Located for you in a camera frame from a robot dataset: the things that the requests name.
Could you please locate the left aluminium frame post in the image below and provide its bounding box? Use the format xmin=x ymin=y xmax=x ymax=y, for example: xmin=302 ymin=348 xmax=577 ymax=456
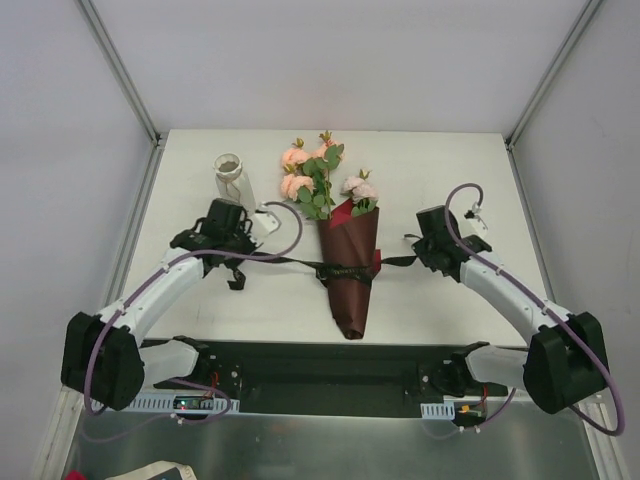
xmin=74 ymin=0 xmax=162 ymax=147

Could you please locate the white ribbed ceramic vase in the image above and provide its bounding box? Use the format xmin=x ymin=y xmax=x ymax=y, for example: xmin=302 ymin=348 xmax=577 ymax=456
xmin=213 ymin=153 xmax=257 ymax=214

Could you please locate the left white cable duct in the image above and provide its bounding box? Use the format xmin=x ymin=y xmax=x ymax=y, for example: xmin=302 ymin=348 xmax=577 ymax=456
xmin=127 ymin=393 xmax=240 ymax=415

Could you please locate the right aluminium frame post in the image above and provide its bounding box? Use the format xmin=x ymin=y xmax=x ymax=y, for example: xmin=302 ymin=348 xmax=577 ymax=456
xmin=505 ymin=0 xmax=606 ymax=152

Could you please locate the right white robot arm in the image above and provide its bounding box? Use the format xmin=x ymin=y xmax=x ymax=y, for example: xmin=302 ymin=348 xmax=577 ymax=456
xmin=412 ymin=206 xmax=608 ymax=414

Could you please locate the aluminium frame post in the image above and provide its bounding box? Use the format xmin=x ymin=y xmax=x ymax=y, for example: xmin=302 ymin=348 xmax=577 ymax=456
xmin=505 ymin=0 xmax=606 ymax=152
xmin=74 ymin=0 xmax=162 ymax=147

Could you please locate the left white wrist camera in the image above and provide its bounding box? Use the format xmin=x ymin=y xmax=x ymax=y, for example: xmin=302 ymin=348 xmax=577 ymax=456
xmin=249 ymin=203 xmax=281 ymax=239

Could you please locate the brown red wrapping paper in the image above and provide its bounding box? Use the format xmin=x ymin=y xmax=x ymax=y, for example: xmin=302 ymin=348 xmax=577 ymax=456
xmin=317 ymin=207 xmax=379 ymax=340

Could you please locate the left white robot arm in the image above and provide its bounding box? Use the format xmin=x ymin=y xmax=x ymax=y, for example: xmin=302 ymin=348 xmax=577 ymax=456
xmin=61 ymin=199 xmax=259 ymax=411

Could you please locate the pink artificial flower bunch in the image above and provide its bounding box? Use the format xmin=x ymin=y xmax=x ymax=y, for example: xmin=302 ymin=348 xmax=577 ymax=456
xmin=280 ymin=130 xmax=379 ymax=221

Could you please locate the red object at bottom edge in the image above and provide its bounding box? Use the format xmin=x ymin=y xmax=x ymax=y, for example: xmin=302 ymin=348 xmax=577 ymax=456
xmin=64 ymin=470 xmax=87 ymax=480

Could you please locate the right white cable duct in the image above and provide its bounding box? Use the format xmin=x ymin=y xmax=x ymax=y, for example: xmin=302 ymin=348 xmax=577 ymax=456
xmin=420 ymin=400 xmax=486 ymax=421

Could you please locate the white cable duct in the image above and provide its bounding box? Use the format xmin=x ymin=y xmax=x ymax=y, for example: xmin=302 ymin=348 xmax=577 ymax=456
xmin=127 ymin=393 xmax=240 ymax=415
xmin=420 ymin=400 xmax=486 ymax=421

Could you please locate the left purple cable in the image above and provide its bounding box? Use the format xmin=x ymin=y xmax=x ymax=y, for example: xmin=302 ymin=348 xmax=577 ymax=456
xmin=82 ymin=200 xmax=304 ymax=444

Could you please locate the black ribbon with gold print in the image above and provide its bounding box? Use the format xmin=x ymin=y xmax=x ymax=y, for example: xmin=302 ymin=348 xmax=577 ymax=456
xmin=223 ymin=249 xmax=418 ymax=290

